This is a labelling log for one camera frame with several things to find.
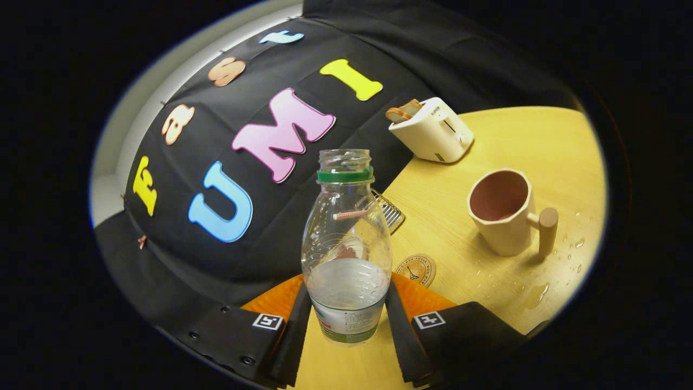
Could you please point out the black backdrop cloth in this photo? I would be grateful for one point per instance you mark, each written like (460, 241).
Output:
(216, 265)

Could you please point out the white toaster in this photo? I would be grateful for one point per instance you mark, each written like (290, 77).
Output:
(433, 132)

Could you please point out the wooden table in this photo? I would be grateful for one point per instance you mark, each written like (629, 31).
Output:
(476, 141)

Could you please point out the toasted bread slice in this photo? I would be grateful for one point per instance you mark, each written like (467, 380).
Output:
(398, 114)
(414, 106)

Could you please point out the clear plastic juice bottle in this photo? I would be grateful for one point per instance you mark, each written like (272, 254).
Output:
(346, 292)

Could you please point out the round wooden coaster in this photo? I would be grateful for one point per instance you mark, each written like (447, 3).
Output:
(417, 270)

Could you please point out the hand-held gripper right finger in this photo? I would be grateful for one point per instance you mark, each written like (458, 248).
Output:
(403, 336)

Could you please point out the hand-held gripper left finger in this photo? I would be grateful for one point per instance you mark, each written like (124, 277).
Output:
(295, 341)

